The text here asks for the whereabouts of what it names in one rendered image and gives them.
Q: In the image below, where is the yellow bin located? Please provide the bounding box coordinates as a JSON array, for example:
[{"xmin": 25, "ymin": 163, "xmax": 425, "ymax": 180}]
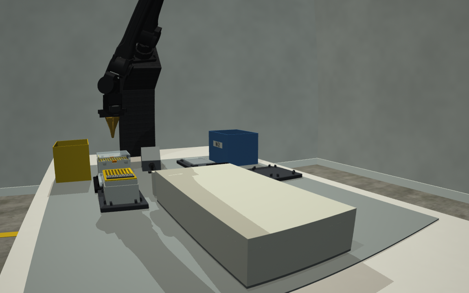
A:
[{"xmin": 53, "ymin": 139, "xmax": 92, "ymax": 183}]

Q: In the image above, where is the large cream rectangular box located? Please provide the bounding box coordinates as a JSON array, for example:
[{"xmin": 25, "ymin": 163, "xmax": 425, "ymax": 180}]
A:
[{"xmin": 151, "ymin": 163, "xmax": 357, "ymax": 289}]

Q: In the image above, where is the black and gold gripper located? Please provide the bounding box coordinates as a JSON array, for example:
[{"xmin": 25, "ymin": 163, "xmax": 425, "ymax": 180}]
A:
[{"xmin": 98, "ymin": 108, "xmax": 127, "ymax": 138}]

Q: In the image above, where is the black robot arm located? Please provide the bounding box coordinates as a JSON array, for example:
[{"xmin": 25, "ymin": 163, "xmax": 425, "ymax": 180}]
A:
[{"xmin": 97, "ymin": 0, "xmax": 164, "ymax": 113}]

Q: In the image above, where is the blue open-top bin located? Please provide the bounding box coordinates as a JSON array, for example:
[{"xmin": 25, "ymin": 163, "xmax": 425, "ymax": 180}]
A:
[{"xmin": 209, "ymin": 129, "xmax": 258, "ymax": 166}]

